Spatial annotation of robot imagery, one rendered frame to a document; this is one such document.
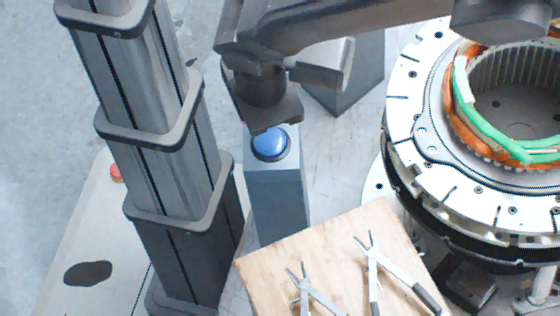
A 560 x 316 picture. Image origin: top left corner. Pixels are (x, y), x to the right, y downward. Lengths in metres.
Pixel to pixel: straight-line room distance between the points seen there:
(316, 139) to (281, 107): 0.43
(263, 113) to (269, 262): 0.17
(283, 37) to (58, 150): 1.66
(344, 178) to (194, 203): 0.24
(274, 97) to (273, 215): 0.28
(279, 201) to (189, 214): 0.32
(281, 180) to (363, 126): 0.32
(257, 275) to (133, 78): 0.32
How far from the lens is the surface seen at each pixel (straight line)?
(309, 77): 1.11
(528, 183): 1.24
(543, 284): 1.43
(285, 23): 0.96
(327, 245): 1.24
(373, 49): 1.58
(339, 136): 1.63
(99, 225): 2.20
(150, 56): 1.35
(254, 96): 1.18
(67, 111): 2.66
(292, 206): 1.41
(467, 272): 1.47
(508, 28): 0.75
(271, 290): 1.22
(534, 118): 1.38
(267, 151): 1.32
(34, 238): 2.52
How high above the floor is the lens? 2.20
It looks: 61 degrees down
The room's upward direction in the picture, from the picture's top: 10 degrees counter-clockwise
